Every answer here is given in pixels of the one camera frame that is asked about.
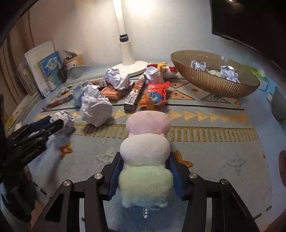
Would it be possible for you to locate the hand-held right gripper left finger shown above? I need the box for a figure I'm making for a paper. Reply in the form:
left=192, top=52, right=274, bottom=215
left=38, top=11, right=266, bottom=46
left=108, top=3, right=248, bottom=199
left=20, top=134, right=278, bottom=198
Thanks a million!
left=33, top=152, right=125, bottom=232

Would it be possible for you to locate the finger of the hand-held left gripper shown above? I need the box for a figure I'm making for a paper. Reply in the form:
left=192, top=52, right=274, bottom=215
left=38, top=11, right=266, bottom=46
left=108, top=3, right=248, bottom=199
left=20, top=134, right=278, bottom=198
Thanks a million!
left=9, top=115, right=54, bottom=143
left=9, top=119, right=64, bottom=161

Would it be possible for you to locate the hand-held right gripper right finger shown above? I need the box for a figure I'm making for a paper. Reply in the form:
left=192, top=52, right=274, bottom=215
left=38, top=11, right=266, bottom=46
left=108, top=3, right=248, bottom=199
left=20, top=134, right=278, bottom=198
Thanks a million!
left=166, top=154, right=261, bottom=232

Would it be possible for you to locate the small paper ball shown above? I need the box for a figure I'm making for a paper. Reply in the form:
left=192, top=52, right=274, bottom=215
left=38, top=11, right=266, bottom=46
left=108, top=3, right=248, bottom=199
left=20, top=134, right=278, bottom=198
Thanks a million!
left=50, top=110, right=75, bottom=139

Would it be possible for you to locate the pastel three-ball plush toy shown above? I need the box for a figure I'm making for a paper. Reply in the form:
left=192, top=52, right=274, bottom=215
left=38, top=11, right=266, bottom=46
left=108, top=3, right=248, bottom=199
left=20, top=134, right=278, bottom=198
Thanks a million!
left=118, top=111, right=174, bottom=220

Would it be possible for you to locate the large paper ball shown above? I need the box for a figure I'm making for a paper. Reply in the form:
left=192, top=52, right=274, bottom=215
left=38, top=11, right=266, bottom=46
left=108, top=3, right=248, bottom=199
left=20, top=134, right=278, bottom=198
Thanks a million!
left=73, top=84, right=113, bottom=127

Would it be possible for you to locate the orange snack box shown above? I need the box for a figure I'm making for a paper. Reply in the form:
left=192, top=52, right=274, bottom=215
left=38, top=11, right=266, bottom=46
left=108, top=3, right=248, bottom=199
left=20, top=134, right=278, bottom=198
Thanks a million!
left=98, top=81, right=134, bottom=101

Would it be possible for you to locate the long red snack box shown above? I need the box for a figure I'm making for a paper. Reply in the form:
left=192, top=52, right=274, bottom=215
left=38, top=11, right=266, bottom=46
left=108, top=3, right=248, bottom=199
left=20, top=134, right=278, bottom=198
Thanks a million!
left=124, top=77, right=147, bottom=111

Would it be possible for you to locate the orange snack bag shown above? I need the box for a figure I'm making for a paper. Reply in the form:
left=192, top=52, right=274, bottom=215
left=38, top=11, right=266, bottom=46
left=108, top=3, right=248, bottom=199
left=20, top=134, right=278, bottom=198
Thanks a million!
left=138, top=81, right=171, bottom=110

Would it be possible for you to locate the ribbed brown bowl basket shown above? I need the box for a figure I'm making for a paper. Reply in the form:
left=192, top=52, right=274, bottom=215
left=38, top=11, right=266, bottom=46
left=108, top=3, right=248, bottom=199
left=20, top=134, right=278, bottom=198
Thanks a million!
left=170, top=50, right=261, bottom=99

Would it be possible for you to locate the long red snack packet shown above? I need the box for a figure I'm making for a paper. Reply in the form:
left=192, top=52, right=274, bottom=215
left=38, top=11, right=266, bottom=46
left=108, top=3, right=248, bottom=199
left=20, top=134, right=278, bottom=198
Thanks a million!
left=42, top=90, right=74, bottom=111

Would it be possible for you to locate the patterned blue rug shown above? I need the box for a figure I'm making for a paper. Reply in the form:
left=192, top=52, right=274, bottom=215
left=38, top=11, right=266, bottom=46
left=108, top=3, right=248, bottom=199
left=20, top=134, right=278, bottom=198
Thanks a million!
left=22, top=75, right=273, bottom=232

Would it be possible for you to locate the black pouch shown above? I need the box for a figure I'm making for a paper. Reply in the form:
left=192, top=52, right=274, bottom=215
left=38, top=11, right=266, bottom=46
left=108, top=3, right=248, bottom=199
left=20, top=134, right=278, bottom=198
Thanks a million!
left=58, top=65, right=67, bottom=83

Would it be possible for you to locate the blue picture book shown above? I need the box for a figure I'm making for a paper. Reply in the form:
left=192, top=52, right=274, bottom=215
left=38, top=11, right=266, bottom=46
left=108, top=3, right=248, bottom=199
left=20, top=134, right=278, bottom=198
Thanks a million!
left=38, top=51, right=64, bottom=92

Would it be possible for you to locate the upright stack of books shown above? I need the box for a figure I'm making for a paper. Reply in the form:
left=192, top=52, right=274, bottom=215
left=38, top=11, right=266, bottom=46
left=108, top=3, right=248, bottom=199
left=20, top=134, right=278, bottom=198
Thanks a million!
left=17, top=40, right=56, bottom=99

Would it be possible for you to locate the white floor lamp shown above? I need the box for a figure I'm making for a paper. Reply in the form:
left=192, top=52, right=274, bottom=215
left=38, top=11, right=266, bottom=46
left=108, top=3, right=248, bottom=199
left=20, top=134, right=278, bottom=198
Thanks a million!
left=110, top=0, right=149, bottom=77

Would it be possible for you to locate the brown round disc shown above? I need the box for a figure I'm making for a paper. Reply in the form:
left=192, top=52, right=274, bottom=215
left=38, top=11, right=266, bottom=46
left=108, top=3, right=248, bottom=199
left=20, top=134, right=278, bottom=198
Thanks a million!
left=278, top=150, right=286, bottom=174

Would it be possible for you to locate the chicken plush toy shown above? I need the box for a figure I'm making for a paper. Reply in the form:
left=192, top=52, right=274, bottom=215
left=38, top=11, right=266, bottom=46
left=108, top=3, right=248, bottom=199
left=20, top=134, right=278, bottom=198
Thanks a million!
left=146, top=62, right=178, bottom=79

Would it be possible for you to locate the grey glass bowl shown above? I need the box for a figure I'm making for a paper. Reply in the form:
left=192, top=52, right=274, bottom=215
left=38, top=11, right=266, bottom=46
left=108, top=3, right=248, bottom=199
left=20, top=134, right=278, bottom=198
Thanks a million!
left=271, top=87, right=286, bottom=123

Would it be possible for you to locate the green plastic bag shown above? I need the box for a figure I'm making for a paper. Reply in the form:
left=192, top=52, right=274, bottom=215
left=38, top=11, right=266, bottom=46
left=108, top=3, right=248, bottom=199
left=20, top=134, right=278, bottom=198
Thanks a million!
left=243, top=65, right=272, bottom=92

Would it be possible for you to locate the black television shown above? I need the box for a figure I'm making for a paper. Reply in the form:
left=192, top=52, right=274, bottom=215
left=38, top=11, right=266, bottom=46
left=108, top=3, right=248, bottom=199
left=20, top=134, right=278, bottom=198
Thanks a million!
left=209, top=0, right=286, bottom=73

